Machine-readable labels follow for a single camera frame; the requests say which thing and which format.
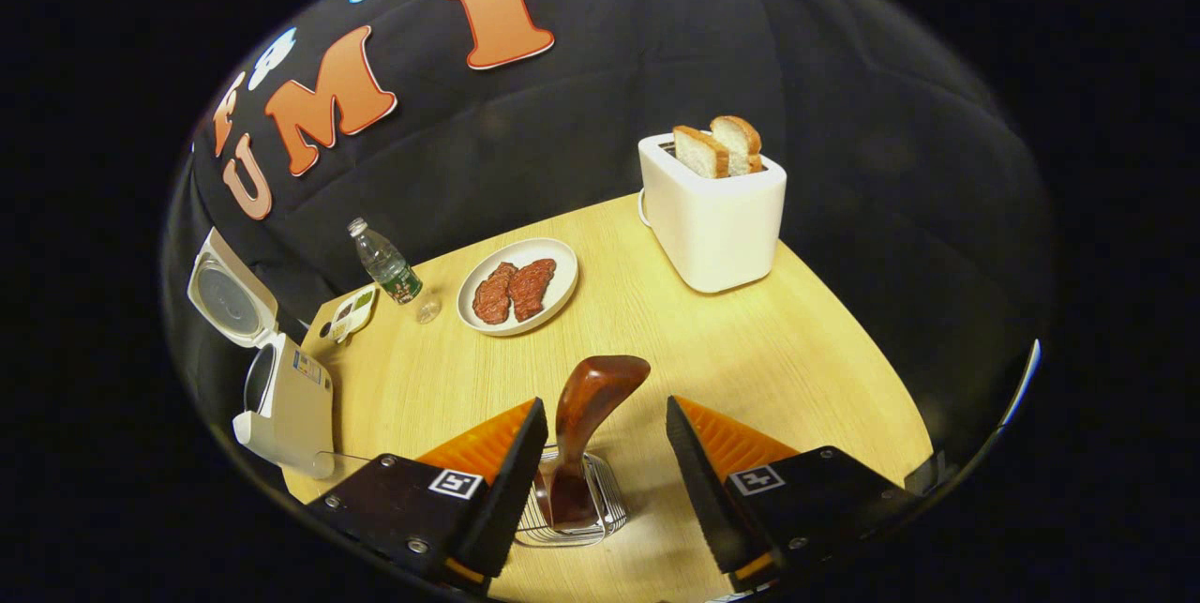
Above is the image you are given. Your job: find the white toaster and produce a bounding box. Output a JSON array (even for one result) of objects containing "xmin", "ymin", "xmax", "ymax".
[{"xmin": 637, "ymin": 129, "xmax": 788, "ymax": 294}]

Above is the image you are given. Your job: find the bread slice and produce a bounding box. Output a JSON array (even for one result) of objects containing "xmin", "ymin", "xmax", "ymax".
[
  {"xmin": 672, "ymin": 125, "xmax": 730, "ymax": 179},
  {"xmin": 710, "ymin": 115, "xmax": 763, "ymax": 176}
]

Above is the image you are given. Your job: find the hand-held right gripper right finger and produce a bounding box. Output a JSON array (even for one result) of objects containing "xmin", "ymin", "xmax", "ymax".
[{"xmin": 666, "ymin": 395, "xmax": 924, "ymax": 596}]

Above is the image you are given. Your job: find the brown wooden spoon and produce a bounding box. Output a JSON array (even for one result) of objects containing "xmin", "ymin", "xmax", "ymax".
[{"xmin": 536, "ymin": 354, "xmax": 653, "ymax": 529}]

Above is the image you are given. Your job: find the black backdrop cloth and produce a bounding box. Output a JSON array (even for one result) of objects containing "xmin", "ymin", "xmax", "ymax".
[{"xmin": 164, "ymin": 0, "xmax": 1056, "ymax": 491}]

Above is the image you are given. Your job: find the white rice cooker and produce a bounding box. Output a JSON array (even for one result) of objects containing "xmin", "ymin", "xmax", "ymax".
[{"xmin": 186, "ymin": 226, "xmax": 337, "ymax": 480}]

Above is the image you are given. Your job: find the clear water bottle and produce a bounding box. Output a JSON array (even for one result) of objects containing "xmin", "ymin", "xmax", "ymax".
[{"xmin": 347, "ymin": 217, "xmax": 442, "ymax": 324}]

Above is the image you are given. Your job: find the white round plate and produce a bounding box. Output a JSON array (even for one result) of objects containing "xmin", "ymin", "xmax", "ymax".
[{"xmin": 457, "ymin": 237, "xmax": 579, "ymax": 337}]

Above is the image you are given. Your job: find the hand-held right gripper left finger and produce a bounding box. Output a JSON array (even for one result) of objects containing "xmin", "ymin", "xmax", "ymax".
[{"xmin": 305, "ymin": 397, "xmax": 549, "ymax": 596}]

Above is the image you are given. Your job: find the wire chopstick holder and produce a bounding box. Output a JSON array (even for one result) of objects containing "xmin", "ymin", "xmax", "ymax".
[{"xmin": 514, "ymin": 448, "xmax": 629, "ymax": 550}]

